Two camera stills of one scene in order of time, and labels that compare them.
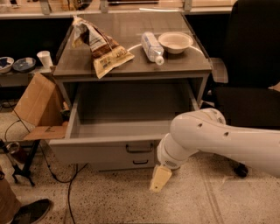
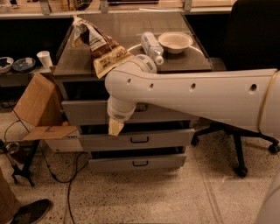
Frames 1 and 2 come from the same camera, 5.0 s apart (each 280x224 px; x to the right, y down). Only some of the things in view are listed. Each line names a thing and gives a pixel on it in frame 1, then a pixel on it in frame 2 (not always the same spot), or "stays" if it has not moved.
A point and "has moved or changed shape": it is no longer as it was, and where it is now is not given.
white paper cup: x=45 y=58 stays
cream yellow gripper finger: x=161 y=176 → x=115 y=127
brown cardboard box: x=41 y=107 stays
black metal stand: x=21 y=153 stays
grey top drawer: x=122 y=119 has moved or changed shape
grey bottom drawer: x=121 y=163 stays
